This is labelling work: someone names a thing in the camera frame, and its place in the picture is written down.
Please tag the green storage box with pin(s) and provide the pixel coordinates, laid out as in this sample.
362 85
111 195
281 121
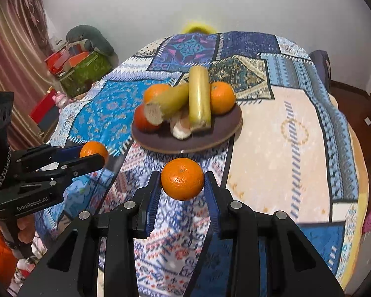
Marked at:
80 78

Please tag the person's left hand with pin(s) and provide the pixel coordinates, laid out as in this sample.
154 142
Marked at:
26 227

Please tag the blue patchwork bedspread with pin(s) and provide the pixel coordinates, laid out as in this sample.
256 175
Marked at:
295 150

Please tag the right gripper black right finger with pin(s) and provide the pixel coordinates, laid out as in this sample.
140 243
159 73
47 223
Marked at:
232 219

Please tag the orange on plate right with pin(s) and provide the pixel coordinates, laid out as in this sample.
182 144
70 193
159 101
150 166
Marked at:
222 98

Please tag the striped pink curtain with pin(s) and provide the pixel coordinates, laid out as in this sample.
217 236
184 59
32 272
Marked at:
23 70

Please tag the yellow plush toy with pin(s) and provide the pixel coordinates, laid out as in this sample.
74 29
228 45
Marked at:
198 27

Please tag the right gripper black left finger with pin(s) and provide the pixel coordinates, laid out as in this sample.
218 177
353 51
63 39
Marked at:
134 219

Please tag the white garlic bulb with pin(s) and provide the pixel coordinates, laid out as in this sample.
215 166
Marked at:
180 126

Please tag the red tomato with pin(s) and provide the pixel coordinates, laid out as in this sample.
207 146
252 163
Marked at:
141 123

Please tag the red box on floor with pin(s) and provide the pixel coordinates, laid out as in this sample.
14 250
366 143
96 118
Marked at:
46 113

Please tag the orange red items on box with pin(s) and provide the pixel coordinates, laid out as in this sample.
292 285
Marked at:
66 58

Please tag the dark brown round plate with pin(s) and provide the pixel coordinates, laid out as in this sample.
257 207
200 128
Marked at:
162 141

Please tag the dark green cushion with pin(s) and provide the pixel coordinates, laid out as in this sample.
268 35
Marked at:
96 40

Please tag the orange on plate back left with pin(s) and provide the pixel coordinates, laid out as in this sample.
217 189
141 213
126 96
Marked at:
154 91

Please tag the orange on plate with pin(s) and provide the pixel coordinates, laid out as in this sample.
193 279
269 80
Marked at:
154 91
222 98

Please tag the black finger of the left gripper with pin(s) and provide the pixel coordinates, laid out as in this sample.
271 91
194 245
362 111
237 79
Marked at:
80 166
40 156

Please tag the mandarin orange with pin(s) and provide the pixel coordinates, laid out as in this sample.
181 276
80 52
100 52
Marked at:
182 179
93 147

